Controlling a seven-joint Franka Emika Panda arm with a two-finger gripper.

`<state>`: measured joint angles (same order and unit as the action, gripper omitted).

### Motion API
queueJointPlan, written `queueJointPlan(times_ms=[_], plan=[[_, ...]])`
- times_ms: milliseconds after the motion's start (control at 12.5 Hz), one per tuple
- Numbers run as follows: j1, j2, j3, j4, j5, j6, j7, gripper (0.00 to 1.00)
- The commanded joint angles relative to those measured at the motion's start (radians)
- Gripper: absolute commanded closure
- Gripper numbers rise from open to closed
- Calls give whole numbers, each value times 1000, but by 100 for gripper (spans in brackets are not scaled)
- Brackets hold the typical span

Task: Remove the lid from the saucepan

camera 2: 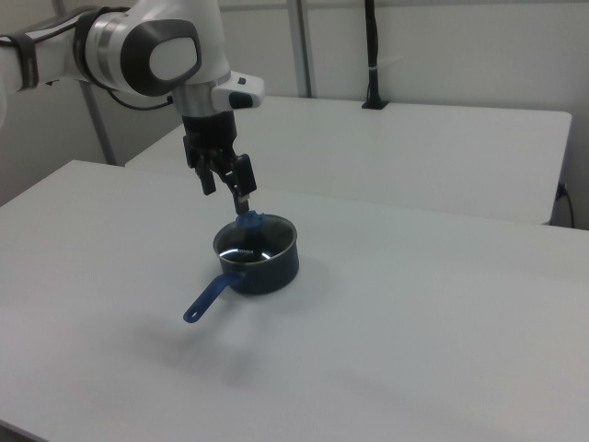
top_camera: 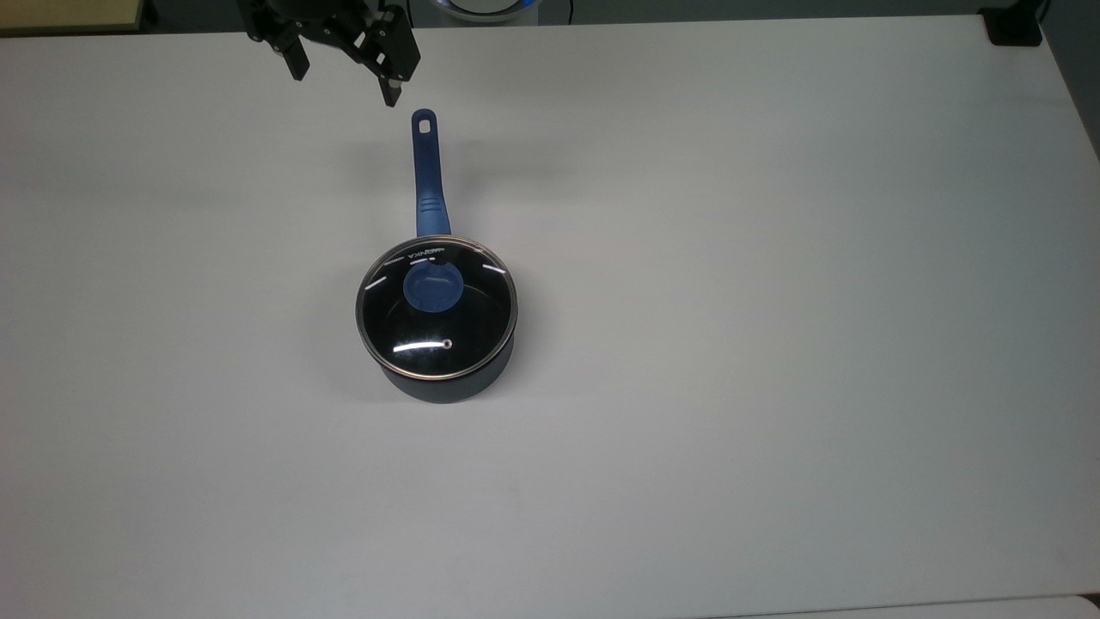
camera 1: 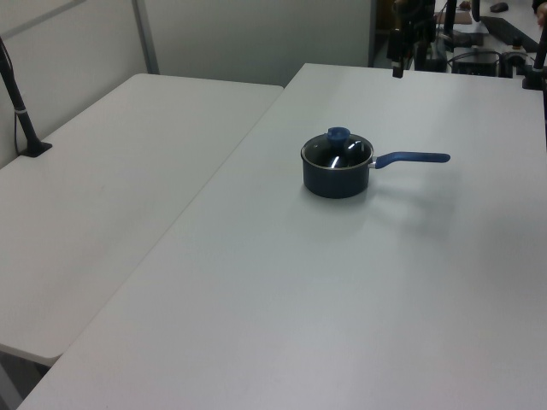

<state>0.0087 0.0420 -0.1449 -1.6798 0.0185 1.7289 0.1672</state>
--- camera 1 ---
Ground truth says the black clamped camera stand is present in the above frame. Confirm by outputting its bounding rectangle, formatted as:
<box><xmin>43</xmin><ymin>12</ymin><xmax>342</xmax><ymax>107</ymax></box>
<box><xmin>521</xmin><ymin>25</ymin><xmax>547</xmax><ymax>91</ymax></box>

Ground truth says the dark blue saucepan blue handle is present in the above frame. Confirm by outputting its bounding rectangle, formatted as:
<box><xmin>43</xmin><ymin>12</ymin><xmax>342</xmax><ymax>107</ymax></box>
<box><xmin>300</xmin><ymin>140</ymin><xmax>452</xmax><ymax>200</ymax></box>

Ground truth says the glass lid blue knob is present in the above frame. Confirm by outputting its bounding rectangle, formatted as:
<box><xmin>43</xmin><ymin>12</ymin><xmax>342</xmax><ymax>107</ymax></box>
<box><xmin>301</xmin><ymin>126</ymin><xmax>373</xmax><ymax>171</ymax></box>

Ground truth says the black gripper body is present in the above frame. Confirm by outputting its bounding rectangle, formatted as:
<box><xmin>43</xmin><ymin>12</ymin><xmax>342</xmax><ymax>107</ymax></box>
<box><xmin>395</xmin><ymin>0</ymin><xmax>435</xmax><ymax>32</ymax></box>

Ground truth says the black equipment box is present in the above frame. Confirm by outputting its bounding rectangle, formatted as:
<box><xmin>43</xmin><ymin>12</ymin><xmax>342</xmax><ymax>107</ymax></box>
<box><xmin>451</xmin><ymin>50</ymin><xmax>501</xmax><ymax>79</ymax></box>

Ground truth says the black keyboard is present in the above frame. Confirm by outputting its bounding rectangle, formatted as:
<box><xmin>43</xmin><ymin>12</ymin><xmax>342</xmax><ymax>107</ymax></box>
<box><xmin>479</xmin><ymin>15</ymin><xmax>540</xmax><ymax>46</ymax></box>

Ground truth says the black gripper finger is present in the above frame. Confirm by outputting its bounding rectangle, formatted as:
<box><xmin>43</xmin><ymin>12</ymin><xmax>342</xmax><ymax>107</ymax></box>
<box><xmin>413</xmin><ymin>30</ymin><xmax>429</xmax><ymax>72</ymax></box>
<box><xmin>386</xmin><ymin>28</ymin><xmax>405</xmax><ymax>79</ymax></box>

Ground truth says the black upright post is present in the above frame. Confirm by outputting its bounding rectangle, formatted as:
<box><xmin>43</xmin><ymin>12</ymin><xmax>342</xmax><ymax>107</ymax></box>
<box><xmin>441</xmin><ymin>0</ymin><xmax>459</xmax><ymax>53</ymax></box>

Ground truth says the black camera stand pole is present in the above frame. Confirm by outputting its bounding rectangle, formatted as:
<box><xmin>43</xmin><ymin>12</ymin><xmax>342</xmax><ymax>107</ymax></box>
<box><xmin>0</xmin><ymin>36</ymin><xmax>53</xmax><ymax>159</ymax></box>

